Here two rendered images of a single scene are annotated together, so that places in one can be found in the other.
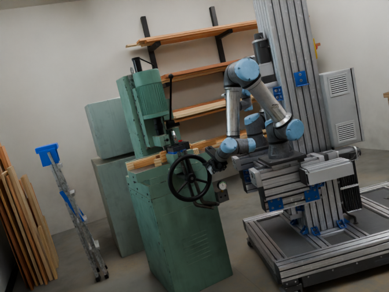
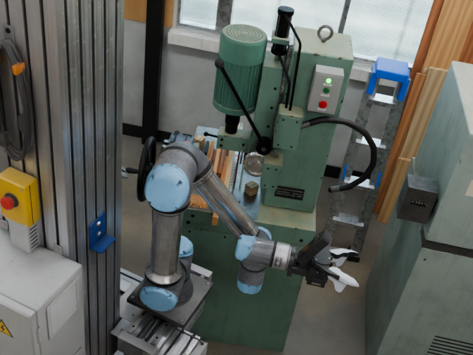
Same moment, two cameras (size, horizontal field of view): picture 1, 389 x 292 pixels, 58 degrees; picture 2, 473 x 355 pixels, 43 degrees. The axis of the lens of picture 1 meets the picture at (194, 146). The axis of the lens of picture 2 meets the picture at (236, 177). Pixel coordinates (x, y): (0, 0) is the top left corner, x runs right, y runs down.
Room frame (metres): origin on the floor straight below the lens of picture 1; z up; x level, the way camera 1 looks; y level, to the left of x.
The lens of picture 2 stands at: (3.26, -1.70, 2.42)
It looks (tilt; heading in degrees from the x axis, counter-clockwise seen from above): 37 degrees down; 114
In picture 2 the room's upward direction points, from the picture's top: 9 degrees clockwise
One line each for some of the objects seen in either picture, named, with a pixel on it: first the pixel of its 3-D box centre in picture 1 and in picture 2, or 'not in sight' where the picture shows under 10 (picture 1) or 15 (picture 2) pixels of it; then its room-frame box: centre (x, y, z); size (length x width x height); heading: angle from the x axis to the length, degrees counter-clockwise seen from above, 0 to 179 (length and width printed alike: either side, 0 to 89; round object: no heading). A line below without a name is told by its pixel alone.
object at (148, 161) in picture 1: (176, 153); (224, 172); (2.38, 0.13, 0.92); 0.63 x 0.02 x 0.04; 114
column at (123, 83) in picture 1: (145, 123); (305, 124); (2.61, 0.33, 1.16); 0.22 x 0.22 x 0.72; 24
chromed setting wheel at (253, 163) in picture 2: (172, 137); (257, 163); (2.52, 0.14, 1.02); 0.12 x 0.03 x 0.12; 24
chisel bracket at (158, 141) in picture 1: (161, 141); (234, 141); (2.37, 0.21, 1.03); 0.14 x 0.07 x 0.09; 24
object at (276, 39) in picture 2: (138, 70); (283, 31); (2.48, 0.26, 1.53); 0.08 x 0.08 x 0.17; 24
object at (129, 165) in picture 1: (168, 154); (230, 164); (2.38, 0.19, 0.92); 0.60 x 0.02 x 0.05; 114
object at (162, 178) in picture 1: (172, 171); not in sight; (2.29, 0.18, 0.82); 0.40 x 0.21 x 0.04; 114
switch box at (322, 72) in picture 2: not in sight; (325, 89); (2.70, 0.21, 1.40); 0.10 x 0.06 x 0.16; 24
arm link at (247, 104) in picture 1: (245, 104); (252, 270); (2.81, -0.48, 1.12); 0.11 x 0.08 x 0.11; 109
